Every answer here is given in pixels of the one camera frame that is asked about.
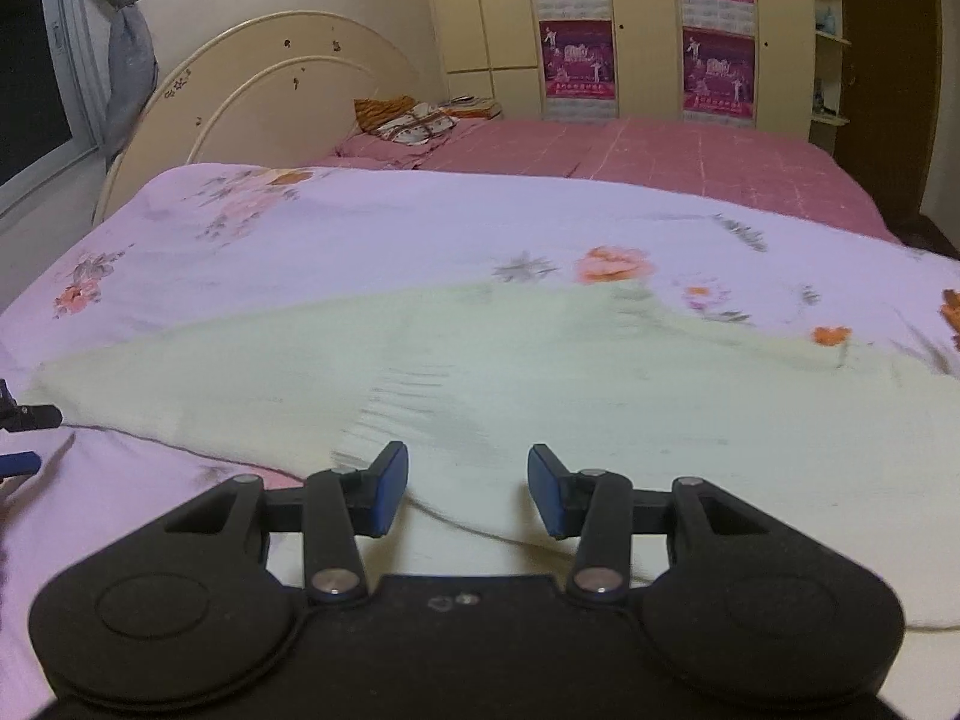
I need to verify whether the cream arched headboard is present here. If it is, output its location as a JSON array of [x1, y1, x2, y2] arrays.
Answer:
[[94, 11, 422, 224]]

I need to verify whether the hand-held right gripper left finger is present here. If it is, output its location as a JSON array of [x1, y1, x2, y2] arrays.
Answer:
[[161, 441, 410, 605]]

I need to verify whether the cream wardrobe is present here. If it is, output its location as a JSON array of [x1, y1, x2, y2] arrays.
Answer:
[[420, 0, 818, 137]]

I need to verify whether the lilac floral blanket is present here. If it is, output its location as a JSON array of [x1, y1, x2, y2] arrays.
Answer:
[[0, 163, 960, 720]]

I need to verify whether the orange pillow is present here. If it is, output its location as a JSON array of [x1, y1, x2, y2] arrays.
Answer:
[[354, 96, 421, 133]]

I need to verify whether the window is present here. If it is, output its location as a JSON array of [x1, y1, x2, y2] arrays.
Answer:
[[0, 0, 104, 217]]

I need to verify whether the striped folded cloth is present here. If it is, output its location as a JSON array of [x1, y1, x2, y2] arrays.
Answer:
[[442, 94, 503, 122]]

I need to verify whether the cream shelf unit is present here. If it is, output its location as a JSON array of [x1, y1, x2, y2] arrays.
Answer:
[[808, 0, 854, 155]]

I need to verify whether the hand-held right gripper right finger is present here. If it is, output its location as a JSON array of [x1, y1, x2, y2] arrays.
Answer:
[[527, 444, 785, 607]]

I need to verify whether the white brown patterned pillow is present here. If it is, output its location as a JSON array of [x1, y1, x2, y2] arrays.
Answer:
[[373, 102, 460, 145]]

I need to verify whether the pink checked bed sheet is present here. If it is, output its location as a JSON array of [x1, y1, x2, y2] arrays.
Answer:
[[322, 116, 901, 245]]

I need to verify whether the pale green garment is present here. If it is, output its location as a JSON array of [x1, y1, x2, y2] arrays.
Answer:
[[34, 281, 960, 631]]

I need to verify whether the grey curtain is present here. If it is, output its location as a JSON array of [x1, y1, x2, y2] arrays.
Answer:
[[64, 0, 163, 160]]

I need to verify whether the dark brown door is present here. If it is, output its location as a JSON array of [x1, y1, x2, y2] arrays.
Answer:
[[838, 0, 943, 224]]

